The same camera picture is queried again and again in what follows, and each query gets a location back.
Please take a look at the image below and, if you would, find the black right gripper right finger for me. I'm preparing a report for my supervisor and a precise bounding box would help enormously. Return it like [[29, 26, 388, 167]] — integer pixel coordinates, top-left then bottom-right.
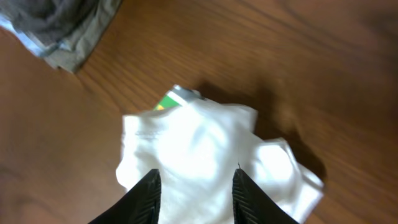
[[232, 169, 298, 224]]

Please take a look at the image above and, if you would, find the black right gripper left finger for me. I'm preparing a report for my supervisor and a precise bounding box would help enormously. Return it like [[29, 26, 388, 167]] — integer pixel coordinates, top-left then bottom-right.
[[89, 169, 162, 224]]

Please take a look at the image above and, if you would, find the white t-shirt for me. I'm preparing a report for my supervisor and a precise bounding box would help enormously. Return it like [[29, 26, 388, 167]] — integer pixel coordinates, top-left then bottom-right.
[[116, 93, 323, 223]]

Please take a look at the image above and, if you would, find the folded olive grey garment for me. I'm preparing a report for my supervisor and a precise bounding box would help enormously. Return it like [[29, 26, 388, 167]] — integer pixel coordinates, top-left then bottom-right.
[[1, 0, 122, 73]]

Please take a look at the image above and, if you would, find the folded light blue garment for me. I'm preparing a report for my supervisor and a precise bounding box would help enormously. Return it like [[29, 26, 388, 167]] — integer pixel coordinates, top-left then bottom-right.
[[1, 14, 63, 58]]

